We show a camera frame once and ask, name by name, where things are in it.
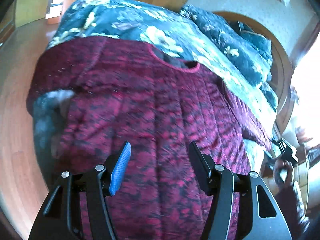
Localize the dark red knitted garment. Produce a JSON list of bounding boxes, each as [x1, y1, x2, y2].
[[27, 36, 271, 239]]

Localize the person's right hand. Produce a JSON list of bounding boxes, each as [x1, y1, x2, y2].
[[273, 159, 295, 189]]

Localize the wooden curved headboard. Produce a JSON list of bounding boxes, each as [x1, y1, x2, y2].
[[214, 11, 294, 134]]

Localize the folded teal floral quilt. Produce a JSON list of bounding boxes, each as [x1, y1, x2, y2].
[[180, 4, 278, 111]]

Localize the dark teal pillow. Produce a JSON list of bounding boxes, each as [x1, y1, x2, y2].
[[228, 21, 273, 65]]

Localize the teal floral bed blanket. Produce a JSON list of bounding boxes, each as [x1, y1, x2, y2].
[[32, 0, 279, 170]]

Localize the white wall lamp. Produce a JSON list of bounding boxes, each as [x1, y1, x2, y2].
[[281, 0, 290, 7]]

